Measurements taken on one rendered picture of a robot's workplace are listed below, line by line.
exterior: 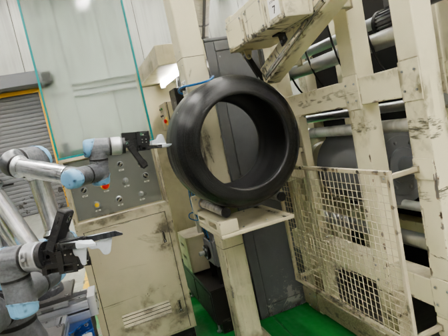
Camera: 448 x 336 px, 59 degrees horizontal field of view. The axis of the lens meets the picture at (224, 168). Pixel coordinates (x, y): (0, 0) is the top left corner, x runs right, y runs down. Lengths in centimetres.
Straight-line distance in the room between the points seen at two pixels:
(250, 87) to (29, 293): 114
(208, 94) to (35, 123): 967
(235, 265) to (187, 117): 93
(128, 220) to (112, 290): 41
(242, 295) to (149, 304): 59
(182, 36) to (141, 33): 942
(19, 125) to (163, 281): 912
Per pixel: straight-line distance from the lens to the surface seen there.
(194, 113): 166
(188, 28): 216
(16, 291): 121
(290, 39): 188
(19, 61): 1146
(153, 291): 252
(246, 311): 234
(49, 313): 193
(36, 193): 197
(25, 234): 132
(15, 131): 1126
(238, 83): 174
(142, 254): 245
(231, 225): 177
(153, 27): 1164
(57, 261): 114
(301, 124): 227
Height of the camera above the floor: 129
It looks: 6 degrees down
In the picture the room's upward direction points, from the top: 12 degrees counter-clockwise
